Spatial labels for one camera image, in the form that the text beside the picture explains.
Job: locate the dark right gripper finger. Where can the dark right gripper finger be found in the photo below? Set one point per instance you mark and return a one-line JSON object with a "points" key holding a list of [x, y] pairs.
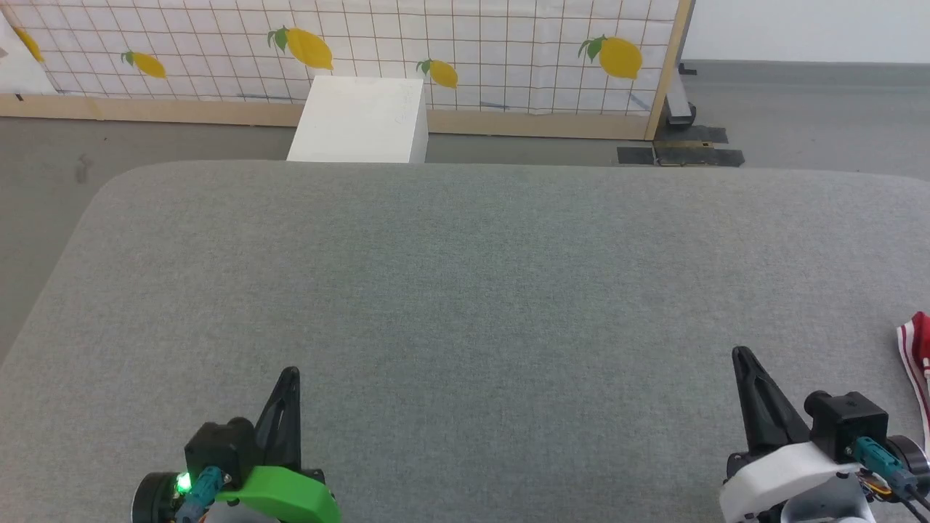
{"points": [[788, 418], [759, 414]]}

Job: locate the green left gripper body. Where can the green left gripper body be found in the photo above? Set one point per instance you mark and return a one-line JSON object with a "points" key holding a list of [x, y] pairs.
{"points": [[290, 497]]}

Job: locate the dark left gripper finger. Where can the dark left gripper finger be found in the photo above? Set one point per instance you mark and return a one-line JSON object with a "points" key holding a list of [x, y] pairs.
{"points": [[294, 428], [272, 428]]}

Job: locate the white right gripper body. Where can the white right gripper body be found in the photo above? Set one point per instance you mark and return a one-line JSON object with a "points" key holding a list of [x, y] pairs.
{"points": [[785, 479]]}

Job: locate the red and white garment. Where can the red and white garment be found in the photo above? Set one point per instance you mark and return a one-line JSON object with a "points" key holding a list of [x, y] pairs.
{"points": [[917, 363]]}

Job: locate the grey fabric sofa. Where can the grey fabric sofa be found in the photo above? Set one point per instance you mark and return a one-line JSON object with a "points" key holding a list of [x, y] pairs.
{"points": [[472, 312]]}

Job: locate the black floor tape patch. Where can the black floor tape patch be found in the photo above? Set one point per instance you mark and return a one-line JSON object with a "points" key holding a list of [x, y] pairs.
{"points": [[679, 149]]}

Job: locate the white rectangular box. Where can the white rectangular box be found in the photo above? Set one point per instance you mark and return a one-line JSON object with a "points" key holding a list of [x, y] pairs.
{"points": [[360, 120]]}

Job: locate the grey metal partition foot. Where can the grey metal partition foot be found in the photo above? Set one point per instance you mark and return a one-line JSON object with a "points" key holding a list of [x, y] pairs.
{"points": [[679, 98]]}

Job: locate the lemon print partition screen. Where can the lemon print partition screen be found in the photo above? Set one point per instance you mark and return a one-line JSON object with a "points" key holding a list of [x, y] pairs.
{"points": [[436, 43]]}

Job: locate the white panel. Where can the white panel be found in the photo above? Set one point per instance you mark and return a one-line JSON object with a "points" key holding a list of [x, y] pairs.
{"points": [[22, 69]]}

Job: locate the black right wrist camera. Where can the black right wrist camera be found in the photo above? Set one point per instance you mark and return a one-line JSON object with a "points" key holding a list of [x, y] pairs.
{"points": [[846, 421]]}

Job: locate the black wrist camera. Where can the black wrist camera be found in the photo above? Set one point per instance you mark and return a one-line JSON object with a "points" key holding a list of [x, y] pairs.
{"points": [[218, 450], [846, 421]]}

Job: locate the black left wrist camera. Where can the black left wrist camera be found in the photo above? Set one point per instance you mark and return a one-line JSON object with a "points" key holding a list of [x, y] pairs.
{"points": [[218, 450]]}

